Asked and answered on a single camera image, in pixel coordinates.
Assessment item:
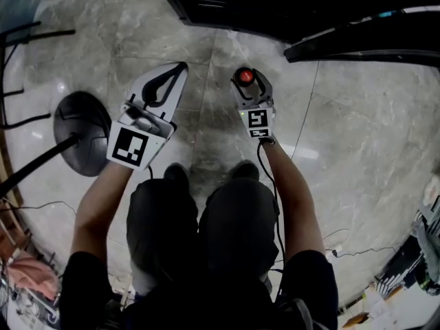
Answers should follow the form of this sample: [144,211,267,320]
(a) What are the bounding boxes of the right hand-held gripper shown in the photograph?
[229,71,278,140]

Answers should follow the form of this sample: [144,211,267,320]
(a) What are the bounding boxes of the pink cloth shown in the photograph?
[5,252,62,301]

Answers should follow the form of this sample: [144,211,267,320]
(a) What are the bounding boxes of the red capped soda bottle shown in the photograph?
[232,67,264,100]

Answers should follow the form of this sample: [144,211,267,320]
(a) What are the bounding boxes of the person's black shoe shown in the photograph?
[162,162,190,186]
[229,160,261,182]

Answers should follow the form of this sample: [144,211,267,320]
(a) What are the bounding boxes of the person's right forearm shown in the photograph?
[257,136,327,265]

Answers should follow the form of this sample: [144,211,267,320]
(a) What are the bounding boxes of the person's left forearm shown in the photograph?
[69,159,135,266]

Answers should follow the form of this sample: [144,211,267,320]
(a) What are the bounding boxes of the person's black left shoe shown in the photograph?
[162,162,190,186]

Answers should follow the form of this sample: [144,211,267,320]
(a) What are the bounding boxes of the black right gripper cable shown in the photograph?
[256,138,287,274]

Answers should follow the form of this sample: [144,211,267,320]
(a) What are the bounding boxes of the thin dark floor cable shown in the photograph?
[0,200,77,217]

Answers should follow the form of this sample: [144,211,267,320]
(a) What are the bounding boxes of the thin black floor cable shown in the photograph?
[338,245,408,258]

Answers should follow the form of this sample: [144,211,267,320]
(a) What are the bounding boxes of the black round floor stand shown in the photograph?
[0,90,113,201]

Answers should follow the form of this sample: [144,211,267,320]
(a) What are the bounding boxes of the black fridge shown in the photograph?
[152,0,440,45]

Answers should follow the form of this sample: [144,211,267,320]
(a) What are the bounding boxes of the black fridge door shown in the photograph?
[283,6,440,69]

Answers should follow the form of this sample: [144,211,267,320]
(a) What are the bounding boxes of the person's black trousers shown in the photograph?
[125,176,280,290]

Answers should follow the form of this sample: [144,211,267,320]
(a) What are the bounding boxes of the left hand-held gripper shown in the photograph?
[105,61,189,172]

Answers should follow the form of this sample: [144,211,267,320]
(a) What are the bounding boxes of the grey marble floor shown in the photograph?
[0,0,440,325]

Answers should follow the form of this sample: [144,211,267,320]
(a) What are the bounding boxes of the person's black shirt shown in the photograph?
[57,249,340,330]

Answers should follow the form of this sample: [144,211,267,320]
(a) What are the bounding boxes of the person's black right shoe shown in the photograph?
[229,160,261,182]

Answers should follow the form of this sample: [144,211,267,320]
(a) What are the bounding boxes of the white power cable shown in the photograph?
[322,228,351,258]

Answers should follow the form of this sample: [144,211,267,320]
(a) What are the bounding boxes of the black metal frame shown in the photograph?
[0,20,76,131]

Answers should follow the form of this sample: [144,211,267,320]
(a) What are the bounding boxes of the grey cloth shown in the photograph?
[411,218,440,285]

